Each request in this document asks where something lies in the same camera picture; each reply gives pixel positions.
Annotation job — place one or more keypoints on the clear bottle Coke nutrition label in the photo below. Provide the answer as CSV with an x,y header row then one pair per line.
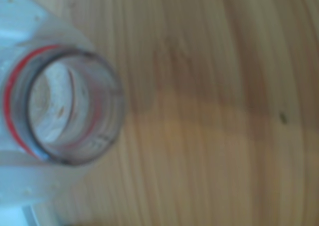
x,y
99,111

